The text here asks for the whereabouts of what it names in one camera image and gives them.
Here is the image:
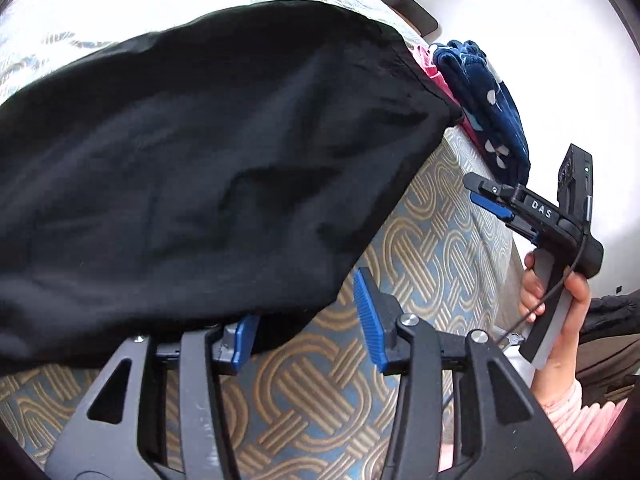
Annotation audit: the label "pale patterned bed sheet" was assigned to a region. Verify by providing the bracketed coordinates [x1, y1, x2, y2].
[0, 0, 426, 106]

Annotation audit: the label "person's right hand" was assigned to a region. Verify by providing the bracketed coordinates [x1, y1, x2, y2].
[518, 251, 594, 406]

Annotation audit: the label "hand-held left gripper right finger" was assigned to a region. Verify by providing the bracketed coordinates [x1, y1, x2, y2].
[352, 266, 573, 480]

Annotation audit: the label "black pants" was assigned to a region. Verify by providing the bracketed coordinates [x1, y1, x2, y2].
[0, 0, 463, 376]

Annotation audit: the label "navy fleece garment white print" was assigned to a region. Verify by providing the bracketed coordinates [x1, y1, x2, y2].
[431, 39, 532, 186]

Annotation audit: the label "person's right forearm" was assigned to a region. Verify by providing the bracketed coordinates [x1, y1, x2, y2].
[530, 380, 628, 472]

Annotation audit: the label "black padded jacket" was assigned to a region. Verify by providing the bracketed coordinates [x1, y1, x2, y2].
[575, 292, 640, 376]

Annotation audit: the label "pink garment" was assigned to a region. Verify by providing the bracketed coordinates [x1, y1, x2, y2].
[411, 44, 493, 158]

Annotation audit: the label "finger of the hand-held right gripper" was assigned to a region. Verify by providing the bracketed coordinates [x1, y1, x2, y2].
[463, 172, 517, 222]

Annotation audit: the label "thin black cable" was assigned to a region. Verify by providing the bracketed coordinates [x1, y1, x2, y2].
[495, 197, 593, 351]

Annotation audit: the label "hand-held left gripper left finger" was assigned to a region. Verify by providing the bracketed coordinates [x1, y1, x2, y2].
[45, 312, 263, 480]

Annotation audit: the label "blue gold knot-patterned blanket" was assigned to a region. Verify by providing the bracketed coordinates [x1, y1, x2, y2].
[0, 125, 516, 480]

